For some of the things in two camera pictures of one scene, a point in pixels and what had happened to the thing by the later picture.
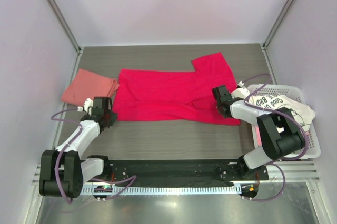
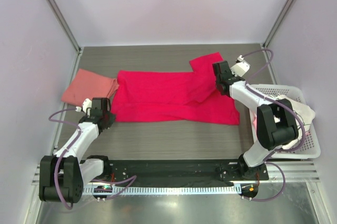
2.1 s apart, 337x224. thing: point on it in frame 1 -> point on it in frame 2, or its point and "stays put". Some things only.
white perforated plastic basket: [294, 91] stays put
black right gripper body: [219, 104] -> [217, 81]
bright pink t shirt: [171, 95] stays put
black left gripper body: [111, 116] stays put
